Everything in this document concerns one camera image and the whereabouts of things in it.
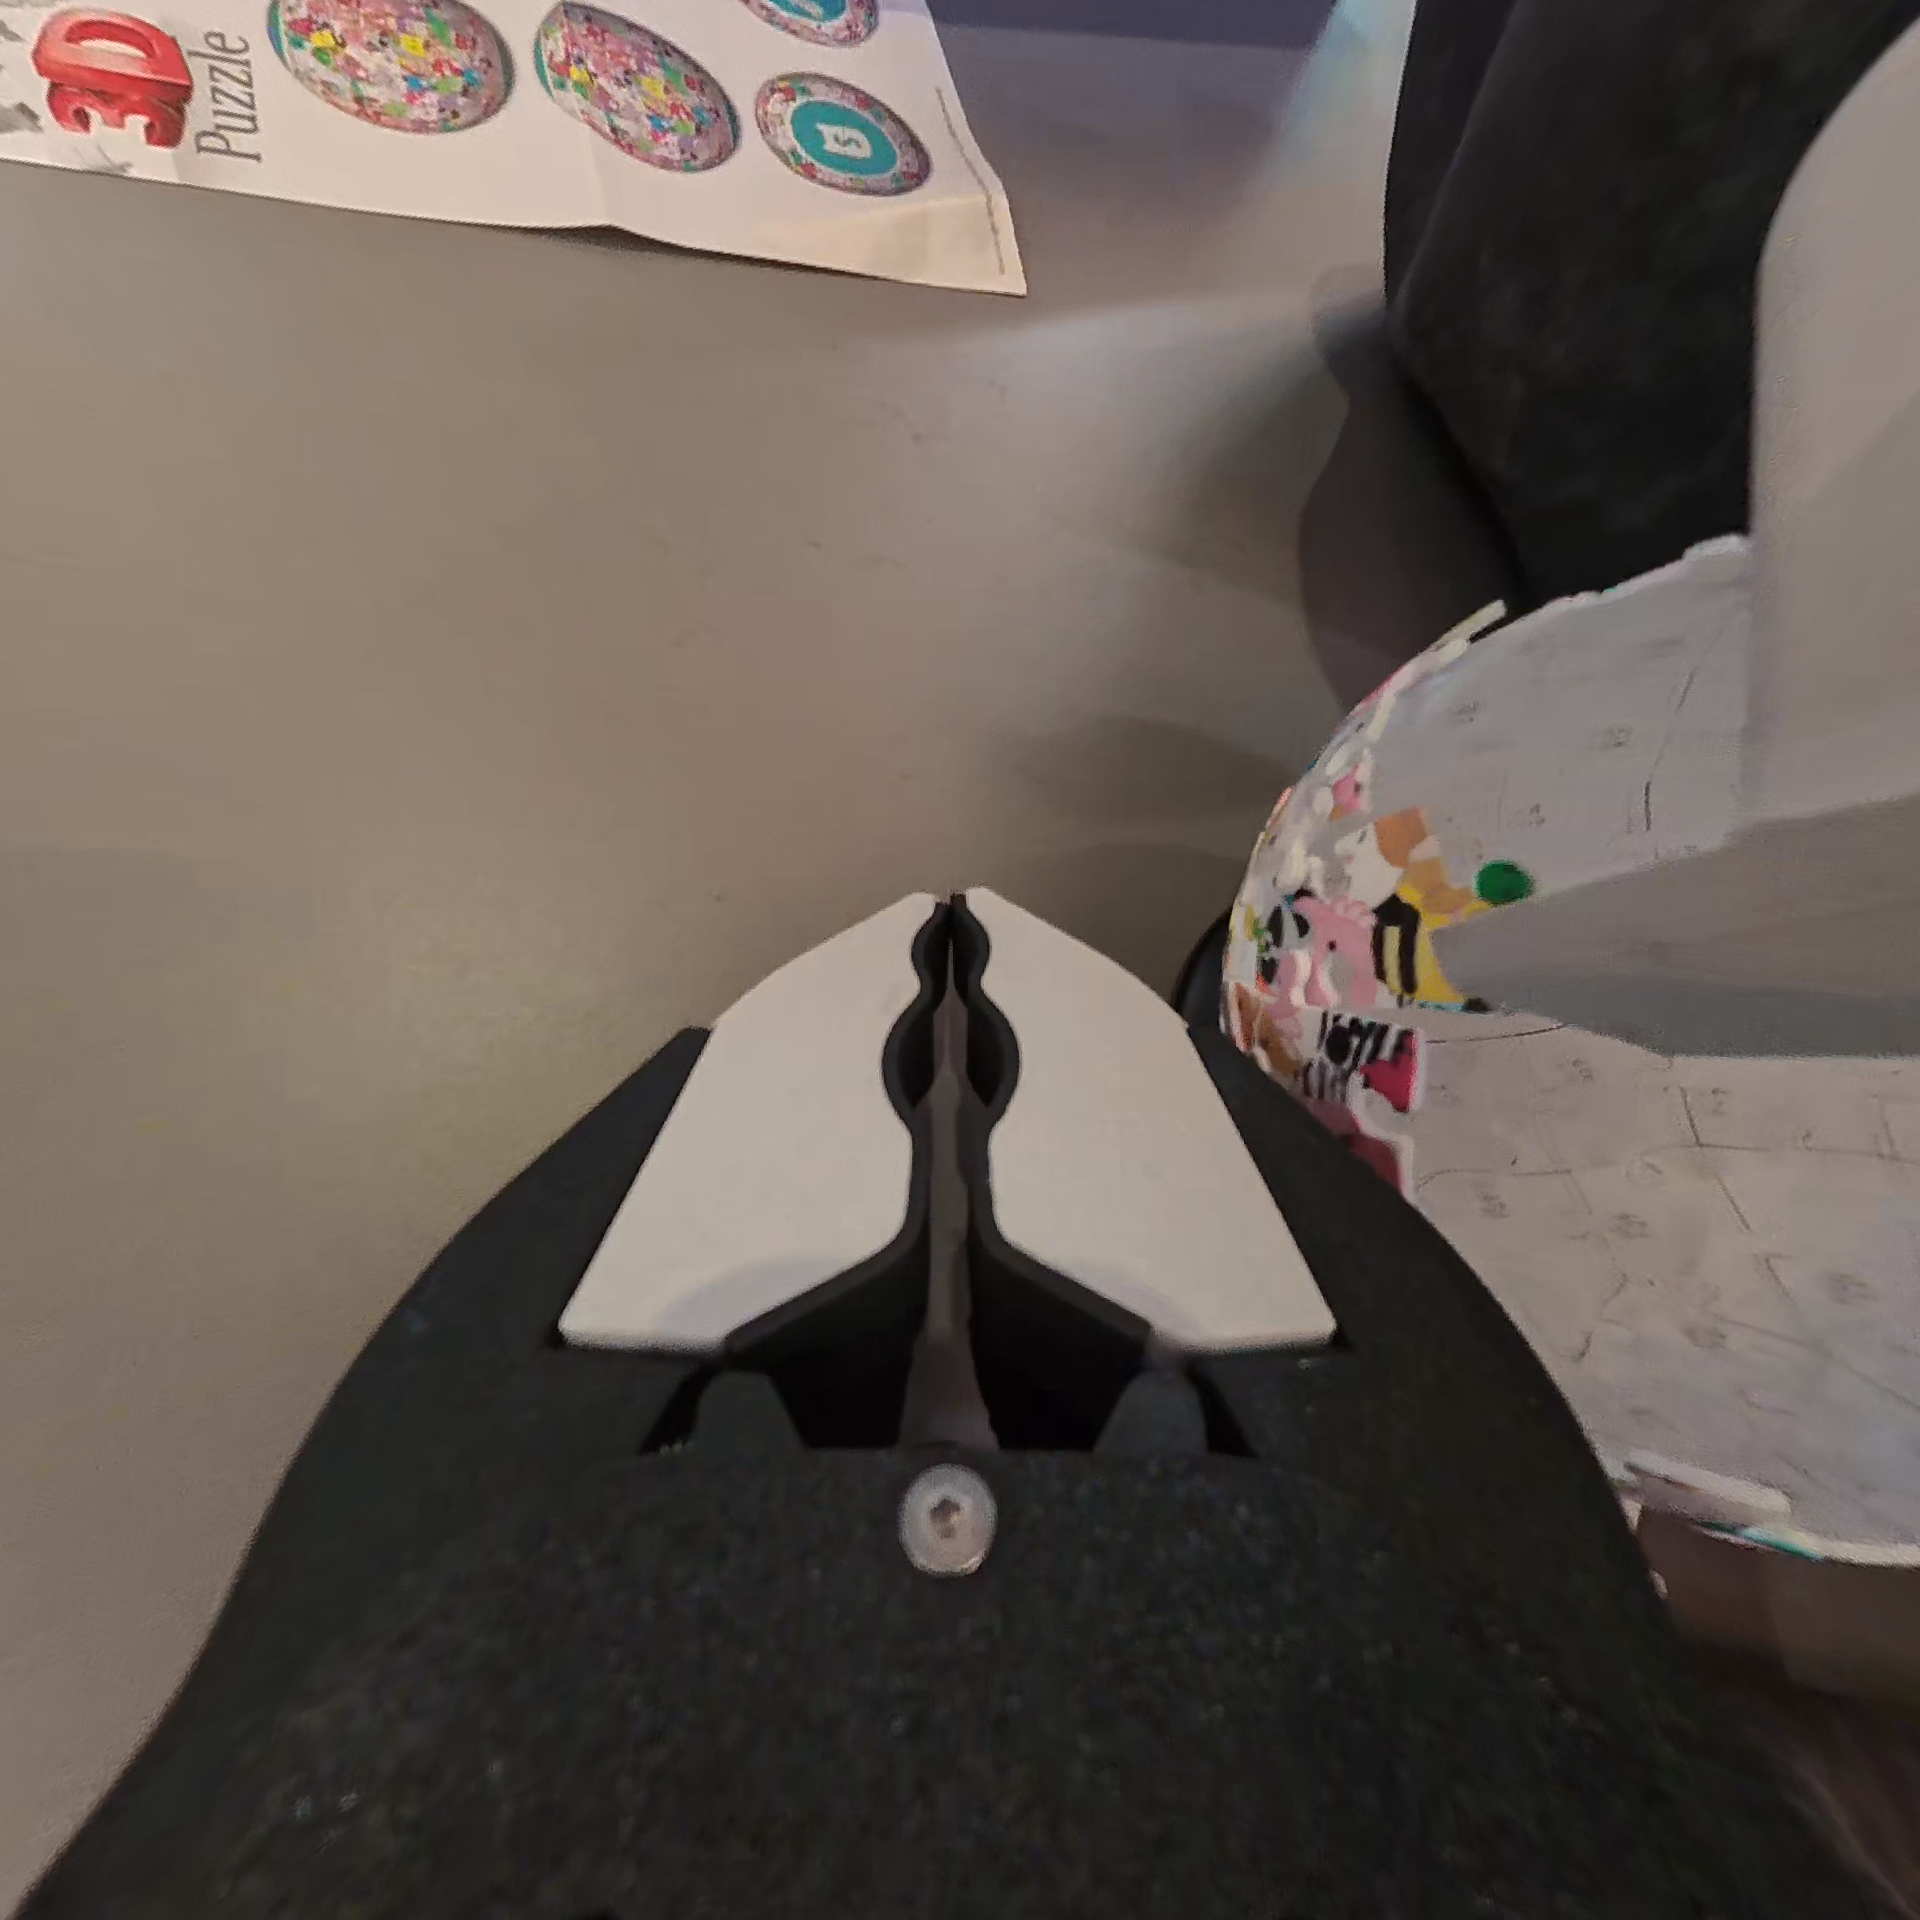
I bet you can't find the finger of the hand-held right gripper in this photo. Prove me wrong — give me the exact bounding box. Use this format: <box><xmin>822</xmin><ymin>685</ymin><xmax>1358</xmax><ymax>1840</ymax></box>
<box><xmin>1467</xmin><ymin>27</ymin><xmax>1920</xmax><ymax>1057</ymax></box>

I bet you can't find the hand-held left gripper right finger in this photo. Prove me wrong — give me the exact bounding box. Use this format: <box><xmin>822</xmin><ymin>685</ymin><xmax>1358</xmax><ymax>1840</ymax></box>
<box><xmin>960</xmin><ymin>888</ymin><xmax>1341</xmax><ymax>1448</ymax></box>

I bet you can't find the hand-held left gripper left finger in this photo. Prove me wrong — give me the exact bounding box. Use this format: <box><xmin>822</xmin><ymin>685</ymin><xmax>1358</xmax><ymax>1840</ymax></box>
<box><xmin>555</xmin><ymin>888</ymin><xmax>956</xmax><ymax>1445</ymax></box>

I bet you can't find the colourful puzzle ball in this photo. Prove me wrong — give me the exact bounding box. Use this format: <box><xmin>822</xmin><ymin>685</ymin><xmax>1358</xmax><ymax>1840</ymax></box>
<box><xmin>1226</xmin><ymin>543</ymin><xmax>1920</xmax><ymax>1568</ymax></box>

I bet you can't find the black ball stand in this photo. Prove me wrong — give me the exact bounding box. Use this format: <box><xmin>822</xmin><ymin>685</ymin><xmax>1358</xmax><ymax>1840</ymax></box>
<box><xmin>1171</xmin><ymin>913</ymin><xmax>1243</xmax><ymax>1045</ymax></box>

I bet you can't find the white puzzle leaflet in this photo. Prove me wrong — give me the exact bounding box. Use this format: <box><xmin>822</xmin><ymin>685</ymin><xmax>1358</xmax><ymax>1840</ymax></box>
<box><xmin>0</xmin><ymin>0</ymin><xmax>1033</xmax><ymax>300</ymax></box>

